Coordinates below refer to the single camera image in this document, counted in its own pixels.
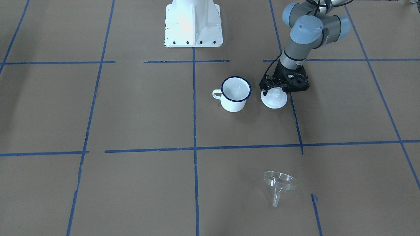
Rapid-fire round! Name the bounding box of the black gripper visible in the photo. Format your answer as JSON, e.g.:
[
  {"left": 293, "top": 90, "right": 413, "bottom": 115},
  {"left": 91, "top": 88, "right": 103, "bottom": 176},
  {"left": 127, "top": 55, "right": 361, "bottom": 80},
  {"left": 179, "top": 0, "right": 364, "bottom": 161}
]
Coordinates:
[{"left": 259, "top": 63, "right": 305, "bottom": 93}]

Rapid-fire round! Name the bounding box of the white enamel mug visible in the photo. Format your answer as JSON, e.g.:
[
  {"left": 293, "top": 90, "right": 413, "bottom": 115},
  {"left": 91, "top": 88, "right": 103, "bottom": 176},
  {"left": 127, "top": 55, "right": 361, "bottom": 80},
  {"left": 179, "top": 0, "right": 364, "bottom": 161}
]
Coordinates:
[{"left": 212, "top": 76, "right": 252, "bottom": 112}]

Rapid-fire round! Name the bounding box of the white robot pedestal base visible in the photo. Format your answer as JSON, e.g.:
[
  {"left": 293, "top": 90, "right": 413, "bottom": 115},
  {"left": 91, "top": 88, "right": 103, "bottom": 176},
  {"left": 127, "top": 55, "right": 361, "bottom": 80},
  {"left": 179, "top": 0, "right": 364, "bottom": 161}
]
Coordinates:
[{"left": 164, "top": 0, "right": 223, "bottom": 48}]

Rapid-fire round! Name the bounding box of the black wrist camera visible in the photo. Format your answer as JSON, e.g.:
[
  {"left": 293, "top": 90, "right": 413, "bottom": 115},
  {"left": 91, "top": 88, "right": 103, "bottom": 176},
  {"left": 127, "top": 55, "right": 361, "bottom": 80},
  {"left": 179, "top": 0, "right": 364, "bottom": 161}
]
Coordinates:
[{"left": 287, "top": 73, "right": 310, "bottom": 92}]

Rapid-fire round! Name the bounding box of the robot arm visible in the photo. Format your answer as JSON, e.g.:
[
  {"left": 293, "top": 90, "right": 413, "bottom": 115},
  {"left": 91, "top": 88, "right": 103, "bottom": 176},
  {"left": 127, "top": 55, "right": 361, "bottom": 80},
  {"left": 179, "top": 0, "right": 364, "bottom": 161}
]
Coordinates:
[{"left": 259, "top": 0, "right": 350, "bottom": 96}]

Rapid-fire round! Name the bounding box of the clear plastic funnel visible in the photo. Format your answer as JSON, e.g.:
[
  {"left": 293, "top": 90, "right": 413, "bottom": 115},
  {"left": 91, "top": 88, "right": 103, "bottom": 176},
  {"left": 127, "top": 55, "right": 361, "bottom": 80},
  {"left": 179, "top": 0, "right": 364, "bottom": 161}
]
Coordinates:
[{"left": 263, "top": 171, "right": 298, "bottom": 207}]

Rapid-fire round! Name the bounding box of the white mug lid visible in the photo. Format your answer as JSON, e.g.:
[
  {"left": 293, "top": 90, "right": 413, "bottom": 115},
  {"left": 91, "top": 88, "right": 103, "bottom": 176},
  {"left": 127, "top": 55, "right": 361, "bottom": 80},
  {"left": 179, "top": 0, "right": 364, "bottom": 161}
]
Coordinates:
[{"left": 261, "top": 87, "right": 288, "bottom": 109}]

